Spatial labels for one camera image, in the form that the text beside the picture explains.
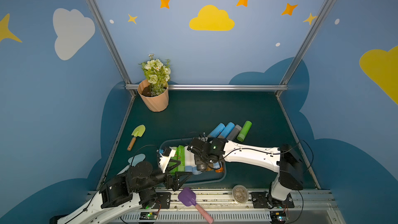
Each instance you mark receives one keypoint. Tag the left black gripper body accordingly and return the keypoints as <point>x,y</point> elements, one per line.
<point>169,177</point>

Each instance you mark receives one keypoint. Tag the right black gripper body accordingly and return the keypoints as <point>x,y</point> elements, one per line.
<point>200,157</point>

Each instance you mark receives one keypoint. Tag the green trash bag roll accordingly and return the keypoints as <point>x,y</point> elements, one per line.
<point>173,158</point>

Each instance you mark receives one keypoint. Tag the white blue trash bag roll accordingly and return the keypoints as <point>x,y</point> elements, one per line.
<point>188,161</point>

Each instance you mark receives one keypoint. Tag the white roll blue end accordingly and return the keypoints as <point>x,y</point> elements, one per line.
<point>216,166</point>

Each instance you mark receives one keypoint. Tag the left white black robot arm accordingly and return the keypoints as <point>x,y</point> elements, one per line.
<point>132,189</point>

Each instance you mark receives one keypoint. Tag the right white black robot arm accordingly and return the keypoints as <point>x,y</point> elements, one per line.
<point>284,161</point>

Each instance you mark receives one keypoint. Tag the teal plastic storage box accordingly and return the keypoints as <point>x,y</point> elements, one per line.
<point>204,178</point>

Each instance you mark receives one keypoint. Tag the grey trash bag roll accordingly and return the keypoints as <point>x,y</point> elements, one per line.
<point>234,133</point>

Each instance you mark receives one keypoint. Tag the light blue toy shovel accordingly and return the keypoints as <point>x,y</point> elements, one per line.
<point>133,161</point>

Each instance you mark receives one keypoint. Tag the left circuit board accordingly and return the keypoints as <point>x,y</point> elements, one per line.
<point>148,216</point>

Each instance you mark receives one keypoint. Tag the circuit board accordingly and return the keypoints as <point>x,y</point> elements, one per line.
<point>278,217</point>
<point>148,216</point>

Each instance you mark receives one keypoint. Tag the round clear lid dish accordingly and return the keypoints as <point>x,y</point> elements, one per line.
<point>240,194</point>

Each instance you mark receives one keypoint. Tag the beige flower pot with plant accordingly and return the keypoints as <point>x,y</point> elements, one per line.
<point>154,90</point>

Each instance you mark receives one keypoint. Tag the right circuit board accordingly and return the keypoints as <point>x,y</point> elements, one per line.
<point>278,217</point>

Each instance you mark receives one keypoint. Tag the purple toy shovel pink handle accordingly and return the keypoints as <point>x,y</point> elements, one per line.
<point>188,198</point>

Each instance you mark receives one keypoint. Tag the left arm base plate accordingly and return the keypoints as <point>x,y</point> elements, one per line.
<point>163,201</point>

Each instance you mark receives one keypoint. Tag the green trowel wooden handle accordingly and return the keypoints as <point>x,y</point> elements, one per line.
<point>138,132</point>

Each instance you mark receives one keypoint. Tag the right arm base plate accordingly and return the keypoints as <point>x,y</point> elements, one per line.
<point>264,200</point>

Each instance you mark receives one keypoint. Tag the aluminium frame rail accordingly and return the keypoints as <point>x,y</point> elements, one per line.
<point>266,88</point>

